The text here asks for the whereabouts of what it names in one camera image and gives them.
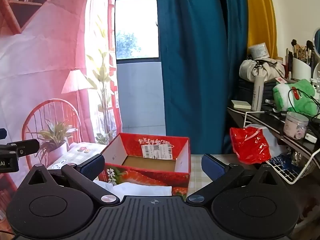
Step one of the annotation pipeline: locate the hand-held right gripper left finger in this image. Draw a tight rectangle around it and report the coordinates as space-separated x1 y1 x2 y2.
19 154 120 205

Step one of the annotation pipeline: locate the white round labelled container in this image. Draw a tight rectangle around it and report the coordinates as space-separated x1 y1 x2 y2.
247 42 271 59

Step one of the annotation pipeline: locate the dark desk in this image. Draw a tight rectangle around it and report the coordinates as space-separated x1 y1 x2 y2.
227 104 320 161

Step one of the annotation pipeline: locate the beige drawstring bag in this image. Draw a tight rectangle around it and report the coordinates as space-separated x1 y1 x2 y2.
239 58 286 83

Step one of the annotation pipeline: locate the white bottle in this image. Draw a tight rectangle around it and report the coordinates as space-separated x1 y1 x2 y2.
251 75 265 112

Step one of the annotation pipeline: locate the round mirror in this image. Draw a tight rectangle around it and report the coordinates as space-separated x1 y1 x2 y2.
312 27 320 53

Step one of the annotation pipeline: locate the white wire basket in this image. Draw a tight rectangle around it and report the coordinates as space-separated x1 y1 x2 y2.
244 111 320 185

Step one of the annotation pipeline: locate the pale notepad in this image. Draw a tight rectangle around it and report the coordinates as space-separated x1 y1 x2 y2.
231 100 252 110

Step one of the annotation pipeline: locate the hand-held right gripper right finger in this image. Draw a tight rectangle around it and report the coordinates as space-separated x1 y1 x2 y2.
186 154 293 205

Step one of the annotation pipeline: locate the white brush holder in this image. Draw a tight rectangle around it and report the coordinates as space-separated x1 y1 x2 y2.
291 58 313 81

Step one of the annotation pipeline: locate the blue patterned packet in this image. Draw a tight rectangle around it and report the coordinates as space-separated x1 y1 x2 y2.
271 155 296 171

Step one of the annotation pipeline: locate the teal curtain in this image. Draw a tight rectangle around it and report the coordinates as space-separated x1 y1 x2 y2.
154 0 250 155

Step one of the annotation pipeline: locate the black case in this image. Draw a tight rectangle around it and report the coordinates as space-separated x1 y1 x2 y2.
237 78 275 106

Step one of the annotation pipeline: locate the yellow curtain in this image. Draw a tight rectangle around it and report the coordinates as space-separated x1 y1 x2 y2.
244 0 279 58

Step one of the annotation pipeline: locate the potted plant pink pot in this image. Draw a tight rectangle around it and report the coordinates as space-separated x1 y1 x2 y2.
0 0 123 233

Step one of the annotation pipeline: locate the bunch of makeup brushes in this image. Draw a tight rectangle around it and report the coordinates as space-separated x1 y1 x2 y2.
286 39 317 67

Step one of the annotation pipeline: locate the red plastic bag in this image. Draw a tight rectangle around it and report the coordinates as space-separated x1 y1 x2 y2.
229 127 272 165

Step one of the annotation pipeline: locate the plaid bedsheet with rabbits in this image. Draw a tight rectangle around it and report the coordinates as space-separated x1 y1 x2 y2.
46 142 250 200

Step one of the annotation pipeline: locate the translucent white plastic bag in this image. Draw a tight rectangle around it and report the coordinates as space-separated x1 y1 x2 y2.
247 124 288 161

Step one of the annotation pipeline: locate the clear jar with pink contents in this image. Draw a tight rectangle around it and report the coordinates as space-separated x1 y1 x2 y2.
283 112 309 140

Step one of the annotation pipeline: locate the red strawberry print box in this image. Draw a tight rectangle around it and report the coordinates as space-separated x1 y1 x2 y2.
98 132 192 197

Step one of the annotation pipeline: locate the green plush toy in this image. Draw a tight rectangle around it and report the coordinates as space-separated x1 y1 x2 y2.
272 79 320 117

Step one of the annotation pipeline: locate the white charger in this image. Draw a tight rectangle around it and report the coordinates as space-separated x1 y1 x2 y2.
304 133 318 144

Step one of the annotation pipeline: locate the window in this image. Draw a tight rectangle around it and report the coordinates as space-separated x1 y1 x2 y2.
114 0 161 61

